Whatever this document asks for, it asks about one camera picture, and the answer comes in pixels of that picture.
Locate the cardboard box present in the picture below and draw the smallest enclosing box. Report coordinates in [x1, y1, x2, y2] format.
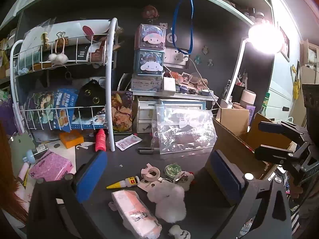
[205, 108, 298, 181]

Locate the white and pink tissue pack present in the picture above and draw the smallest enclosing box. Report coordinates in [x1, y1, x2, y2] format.
[111, 190, 162, 238]

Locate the red bottle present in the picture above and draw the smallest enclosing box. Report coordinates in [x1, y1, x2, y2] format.
[95, 129, 107, 152]

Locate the pink character display box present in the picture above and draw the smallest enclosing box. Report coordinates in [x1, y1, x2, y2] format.
[135, 24, 167, 50]

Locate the beige wardrobe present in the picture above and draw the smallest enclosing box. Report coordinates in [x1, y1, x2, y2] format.
[290, 39, 319, 127]

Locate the white labelled box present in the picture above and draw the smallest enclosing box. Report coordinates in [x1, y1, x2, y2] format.
[131, 74, 163, 92]

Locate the wall picture frame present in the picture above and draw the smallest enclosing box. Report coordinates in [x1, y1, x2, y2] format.
[277, 26, 291, 63]

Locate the beige cup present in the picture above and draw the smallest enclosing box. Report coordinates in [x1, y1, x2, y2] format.
[240, 90, 257, 109]

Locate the white charger adapter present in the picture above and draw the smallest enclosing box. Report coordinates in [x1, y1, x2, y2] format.
[163, 77, 177, 92]

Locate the purple box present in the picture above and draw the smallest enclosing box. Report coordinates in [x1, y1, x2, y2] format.
[246, 105, 256, 126]

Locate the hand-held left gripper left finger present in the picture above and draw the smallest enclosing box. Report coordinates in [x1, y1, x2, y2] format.
[27, 151, 108, 239]

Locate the green glass ornament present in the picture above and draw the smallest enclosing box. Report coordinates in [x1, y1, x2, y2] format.
[164, 163, 181, 178]

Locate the white mini drawer unit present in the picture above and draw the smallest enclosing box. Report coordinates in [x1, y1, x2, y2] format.
[136, 97, 160, 133]

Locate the clear plastic zip bag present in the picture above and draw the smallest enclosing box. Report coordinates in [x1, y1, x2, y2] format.
[151, 105, 216, 158]

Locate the food picture packet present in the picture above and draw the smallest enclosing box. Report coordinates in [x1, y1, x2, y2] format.
[111, 91, 133, 132]

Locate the yellow-tipped glue bottle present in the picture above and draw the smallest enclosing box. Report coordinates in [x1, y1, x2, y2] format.
[106, 176, 140, 189]

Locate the white sachet packet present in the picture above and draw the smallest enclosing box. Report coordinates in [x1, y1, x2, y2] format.
[115, 134, 142, 151]

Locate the green bottle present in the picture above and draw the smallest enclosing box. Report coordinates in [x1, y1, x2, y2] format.
[260, 93, 271, 116]

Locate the white desk shelf riser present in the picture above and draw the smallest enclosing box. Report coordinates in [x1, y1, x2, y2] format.
[130, 90, 220, 110]

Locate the pink patterned tissue pack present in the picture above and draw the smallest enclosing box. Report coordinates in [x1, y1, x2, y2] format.
[29, 151, 74, 181]

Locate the gold binder clip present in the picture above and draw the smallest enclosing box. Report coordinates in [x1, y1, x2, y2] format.
[55, 32, 68, 47]

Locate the blue framed board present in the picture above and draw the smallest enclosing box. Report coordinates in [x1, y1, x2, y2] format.
[159, 99, 206, 110]

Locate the white wall socket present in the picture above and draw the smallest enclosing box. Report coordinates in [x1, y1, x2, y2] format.
[163, 47, 189, 69]

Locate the white fluffy plush toy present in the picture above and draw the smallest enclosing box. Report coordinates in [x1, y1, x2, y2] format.
[147, 182, 187, 223]

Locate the white desk lamp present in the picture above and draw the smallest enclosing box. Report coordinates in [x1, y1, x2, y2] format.
[219, 22, 285, 110]

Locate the black marker pen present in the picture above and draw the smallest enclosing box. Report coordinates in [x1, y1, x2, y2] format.
[138, 147, 160, 154]

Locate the orange box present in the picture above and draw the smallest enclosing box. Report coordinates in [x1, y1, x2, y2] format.
[59, 130, 84, 149]

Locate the white wire rack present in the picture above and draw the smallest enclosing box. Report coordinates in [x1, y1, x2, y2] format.
[9, 17, 118, 152]

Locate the blue lanyard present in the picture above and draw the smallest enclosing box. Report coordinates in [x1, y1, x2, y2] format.
[172, 0, 194, 55]

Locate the blue egg-shaped toy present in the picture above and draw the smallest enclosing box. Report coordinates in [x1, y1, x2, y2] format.
[23, 149, 36, 164]

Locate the small white ghost charm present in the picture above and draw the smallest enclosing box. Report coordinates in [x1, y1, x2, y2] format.
[168, 224, 191, 239]

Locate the white hang tag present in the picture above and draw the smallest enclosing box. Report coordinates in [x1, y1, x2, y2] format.
[138, 179, 156, 193]

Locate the blue character display box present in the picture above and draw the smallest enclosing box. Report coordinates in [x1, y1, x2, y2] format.
[134, 49, 165, 75]

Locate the blue snack packet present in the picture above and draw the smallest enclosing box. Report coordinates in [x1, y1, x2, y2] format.
[53, 88, 80, 132]

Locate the red round figure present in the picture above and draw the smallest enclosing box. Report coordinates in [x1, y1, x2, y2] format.
[143, 5, 160, 25]

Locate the yellow hanging bag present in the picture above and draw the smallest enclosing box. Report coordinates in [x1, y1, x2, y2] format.
[291, 62, 302, 100]

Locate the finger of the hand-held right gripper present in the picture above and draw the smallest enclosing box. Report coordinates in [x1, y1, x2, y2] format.
[258, 121, 309, 142]
[254, 144, 303, 166]

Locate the black pen holder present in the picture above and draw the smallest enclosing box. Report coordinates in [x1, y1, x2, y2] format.
[234, 80, 248, 105]

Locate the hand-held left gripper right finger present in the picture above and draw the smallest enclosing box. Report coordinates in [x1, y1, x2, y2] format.
[205, 150, 292, 239]

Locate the black cat plush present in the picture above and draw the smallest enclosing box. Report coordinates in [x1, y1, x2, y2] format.
[75, 79, 106, 108]

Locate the white pompom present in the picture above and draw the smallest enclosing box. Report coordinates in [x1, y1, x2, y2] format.
[48, 53, 69, 66]

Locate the pink tape roll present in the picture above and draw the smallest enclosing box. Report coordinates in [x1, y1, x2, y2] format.
[141, 163, 160, 182]

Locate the white cable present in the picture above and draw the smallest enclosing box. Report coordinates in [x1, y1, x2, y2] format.
[184, 55, 222, 108]

